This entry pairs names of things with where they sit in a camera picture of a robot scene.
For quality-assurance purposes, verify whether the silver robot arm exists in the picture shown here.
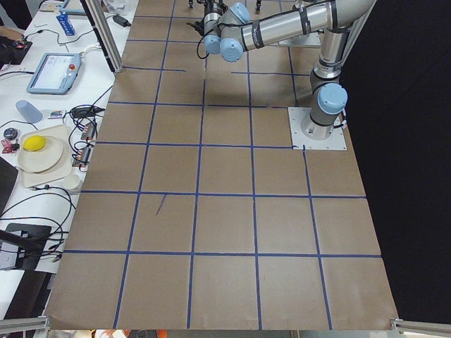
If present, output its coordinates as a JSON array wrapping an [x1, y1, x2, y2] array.
[[192, 0, 373, 140]]

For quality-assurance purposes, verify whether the cream round plate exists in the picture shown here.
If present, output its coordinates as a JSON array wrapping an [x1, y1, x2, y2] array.
[[18, 137, 63, 173]]

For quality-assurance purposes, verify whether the black power adapter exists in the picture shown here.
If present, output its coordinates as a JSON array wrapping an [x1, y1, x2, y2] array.
[[113, 14, 131, 27]]

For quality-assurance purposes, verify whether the yellow lemon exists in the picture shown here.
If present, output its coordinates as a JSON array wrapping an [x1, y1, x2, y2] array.
[[23, 135, 47, 152]]

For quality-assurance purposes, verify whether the blue teach pendant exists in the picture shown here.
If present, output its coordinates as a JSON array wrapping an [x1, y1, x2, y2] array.
[[27, 53, 82, 95]]

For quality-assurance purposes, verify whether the cream tray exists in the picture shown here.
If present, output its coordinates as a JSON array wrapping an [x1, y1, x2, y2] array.
[[18, 125, 72, 188]]

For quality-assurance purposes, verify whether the blue plastic cup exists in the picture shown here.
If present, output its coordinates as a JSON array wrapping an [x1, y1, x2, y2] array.
[[16, 100, 43, 124]]

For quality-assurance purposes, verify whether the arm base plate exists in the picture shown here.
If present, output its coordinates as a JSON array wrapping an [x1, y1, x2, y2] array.
[[288, 107, 347, 151]]

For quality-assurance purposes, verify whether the aluminium frame post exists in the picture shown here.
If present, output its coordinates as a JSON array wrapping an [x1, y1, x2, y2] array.
[[80, 0, 123, 73]]

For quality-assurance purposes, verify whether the black camera stand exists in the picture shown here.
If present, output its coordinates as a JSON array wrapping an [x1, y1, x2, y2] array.
[[1, 223, 51, 270]]

